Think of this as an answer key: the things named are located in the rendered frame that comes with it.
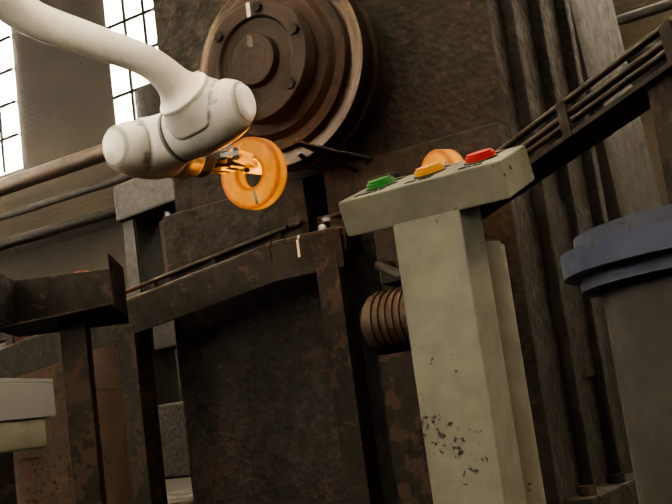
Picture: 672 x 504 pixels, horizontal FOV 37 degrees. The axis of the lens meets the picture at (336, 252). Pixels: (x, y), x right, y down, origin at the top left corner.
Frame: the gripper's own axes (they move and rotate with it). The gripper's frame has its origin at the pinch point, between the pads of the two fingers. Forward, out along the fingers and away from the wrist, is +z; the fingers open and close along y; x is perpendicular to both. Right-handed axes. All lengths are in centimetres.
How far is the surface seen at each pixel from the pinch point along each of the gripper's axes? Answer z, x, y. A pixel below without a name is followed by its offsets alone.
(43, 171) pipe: 566, 206, -656
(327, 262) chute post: 17.9, -21.4, 3.7
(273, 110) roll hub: 12.0, 13.9, -0.3
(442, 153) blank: 1.9, -7.9, 42.8
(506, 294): -37, -39, 66
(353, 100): 20.5, 13.0, 15.6
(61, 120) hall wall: 644, 283, -699
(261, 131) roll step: 16.6, 11.5, -7.5
